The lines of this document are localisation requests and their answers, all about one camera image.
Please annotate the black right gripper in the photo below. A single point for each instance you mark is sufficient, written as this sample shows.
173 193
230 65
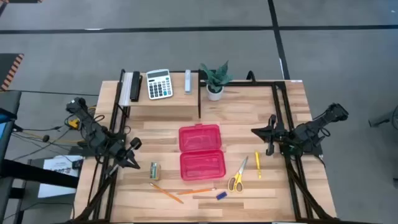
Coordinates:
280 137

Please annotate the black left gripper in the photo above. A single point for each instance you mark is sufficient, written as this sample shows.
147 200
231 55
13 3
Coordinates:
124 151

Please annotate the crayon box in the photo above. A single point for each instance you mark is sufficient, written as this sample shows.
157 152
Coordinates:
155 171

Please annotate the yellow pen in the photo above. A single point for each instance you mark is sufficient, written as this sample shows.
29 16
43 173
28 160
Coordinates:
258 163

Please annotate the orange wooden pencil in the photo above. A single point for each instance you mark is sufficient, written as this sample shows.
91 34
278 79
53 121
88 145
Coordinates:
196 191
166 193

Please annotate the red translucent pencil box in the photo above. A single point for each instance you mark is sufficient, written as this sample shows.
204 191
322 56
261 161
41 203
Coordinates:
201 155

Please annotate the blue eraser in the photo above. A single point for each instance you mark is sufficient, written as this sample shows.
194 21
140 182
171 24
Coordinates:
221 195

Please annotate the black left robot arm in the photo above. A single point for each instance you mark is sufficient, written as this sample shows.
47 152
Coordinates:
93 133

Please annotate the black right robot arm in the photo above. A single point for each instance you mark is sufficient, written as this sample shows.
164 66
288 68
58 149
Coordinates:
311 130

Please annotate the white printed paper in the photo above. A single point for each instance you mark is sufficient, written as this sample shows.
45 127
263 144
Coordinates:
62 161

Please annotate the potted plant white pot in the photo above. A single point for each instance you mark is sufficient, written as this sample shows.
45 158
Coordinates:
215 84

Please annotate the white plastic strip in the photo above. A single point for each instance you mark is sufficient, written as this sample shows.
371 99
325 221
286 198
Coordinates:
126 90

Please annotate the black hole punch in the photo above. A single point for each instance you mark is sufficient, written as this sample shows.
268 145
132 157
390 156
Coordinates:
135 85

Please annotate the white desk calculator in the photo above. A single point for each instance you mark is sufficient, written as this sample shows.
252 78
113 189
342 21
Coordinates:
159 84

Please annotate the grey stapler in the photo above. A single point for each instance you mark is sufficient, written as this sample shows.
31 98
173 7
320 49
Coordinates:
188 81

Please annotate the grey stand leg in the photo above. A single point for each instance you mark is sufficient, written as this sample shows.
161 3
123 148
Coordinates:
379 120

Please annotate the dark side desk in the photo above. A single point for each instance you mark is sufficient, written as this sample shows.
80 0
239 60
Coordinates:
9 102

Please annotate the hazard striped floor mat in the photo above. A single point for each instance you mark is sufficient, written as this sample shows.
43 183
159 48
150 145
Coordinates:
9 70

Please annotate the black metal table frame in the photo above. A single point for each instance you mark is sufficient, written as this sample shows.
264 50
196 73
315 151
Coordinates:
242 83

